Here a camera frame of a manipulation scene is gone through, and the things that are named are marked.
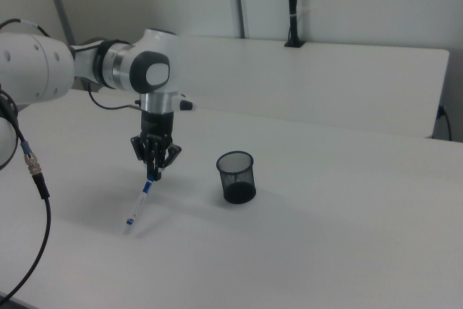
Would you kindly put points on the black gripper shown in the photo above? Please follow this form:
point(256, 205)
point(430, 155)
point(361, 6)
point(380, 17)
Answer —
point(157, 124)

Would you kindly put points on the blue and white marker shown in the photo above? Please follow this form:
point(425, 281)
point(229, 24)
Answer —
point(139, 204)

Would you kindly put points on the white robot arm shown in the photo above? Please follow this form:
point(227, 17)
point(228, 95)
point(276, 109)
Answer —
point(36, 66)

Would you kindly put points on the black mesh pen cup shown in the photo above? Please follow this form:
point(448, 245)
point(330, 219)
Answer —
point(237, 189)

